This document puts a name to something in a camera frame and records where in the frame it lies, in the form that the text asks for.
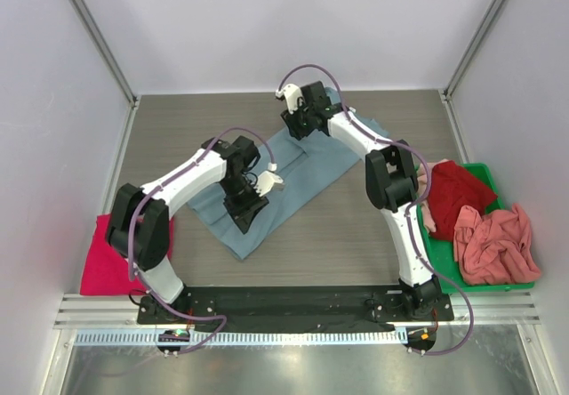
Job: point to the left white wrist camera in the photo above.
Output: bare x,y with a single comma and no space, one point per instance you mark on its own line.
267,182

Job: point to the aluminium frame post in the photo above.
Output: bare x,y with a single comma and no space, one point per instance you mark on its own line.
90,25
491,15

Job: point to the right aluminium frame post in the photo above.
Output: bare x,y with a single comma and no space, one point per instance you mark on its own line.
491,15

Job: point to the green plastic tray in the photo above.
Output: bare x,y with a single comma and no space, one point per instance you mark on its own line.
480,177

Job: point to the blue-grey t shirt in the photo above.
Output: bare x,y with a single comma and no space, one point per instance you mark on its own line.
304,169

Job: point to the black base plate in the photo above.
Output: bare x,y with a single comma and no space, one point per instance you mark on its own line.
309,309

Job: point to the dark red t shirt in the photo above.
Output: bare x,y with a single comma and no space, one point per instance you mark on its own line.
452,188

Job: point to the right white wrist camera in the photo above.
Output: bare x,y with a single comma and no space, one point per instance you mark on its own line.
292,95

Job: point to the folded magenta t shirt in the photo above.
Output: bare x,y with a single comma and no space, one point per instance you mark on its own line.
105,271

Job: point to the left aluminium frame post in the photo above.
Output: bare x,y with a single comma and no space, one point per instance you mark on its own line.
90,25

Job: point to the salmon pink t shirt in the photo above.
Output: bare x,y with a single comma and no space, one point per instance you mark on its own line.
498,244

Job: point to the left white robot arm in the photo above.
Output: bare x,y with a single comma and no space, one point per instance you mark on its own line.
139,225

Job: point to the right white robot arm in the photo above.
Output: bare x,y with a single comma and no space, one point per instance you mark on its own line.
391,184

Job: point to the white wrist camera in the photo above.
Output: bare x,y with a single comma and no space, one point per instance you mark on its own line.
292,95
267,182

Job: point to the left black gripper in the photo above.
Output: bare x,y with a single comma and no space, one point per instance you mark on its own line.
243,214

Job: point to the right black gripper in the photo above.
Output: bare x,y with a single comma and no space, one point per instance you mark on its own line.
294,124

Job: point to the white slotted cable duct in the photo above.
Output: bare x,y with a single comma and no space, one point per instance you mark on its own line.
160,337

